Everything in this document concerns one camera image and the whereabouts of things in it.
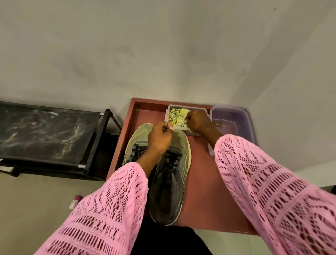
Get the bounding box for small white bottle pink cap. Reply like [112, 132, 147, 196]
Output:
[68, 195, 81, 210]

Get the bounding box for person's left forearm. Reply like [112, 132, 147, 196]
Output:
[34, 150, 165, 255]

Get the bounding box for yellow patterned cleaning cloth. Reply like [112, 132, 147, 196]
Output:
[168, 108, 191, 130]

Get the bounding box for purple plastic tub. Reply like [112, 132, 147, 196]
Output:
[208, 105, 256, 157]

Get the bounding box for grey plastic tray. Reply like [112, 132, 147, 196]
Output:
[165, 104, 211, 137]

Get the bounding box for grey sneaker with black laces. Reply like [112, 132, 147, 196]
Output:
[122, 123, 158, 168]
[149, 128, 192, 226]

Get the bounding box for black metal rack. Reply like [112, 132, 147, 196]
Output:
[0, 101, 123, 182]

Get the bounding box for person's left hand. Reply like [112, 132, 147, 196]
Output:
[148, 122, 174, 156]

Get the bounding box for person's right hand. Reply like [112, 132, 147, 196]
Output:
[185, 109, 215, 136]

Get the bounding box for person's black trousers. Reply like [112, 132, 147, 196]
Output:
[130, 218, 213, 255]

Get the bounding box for person's right forearm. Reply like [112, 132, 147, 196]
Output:
[205, 128, 336, 255]

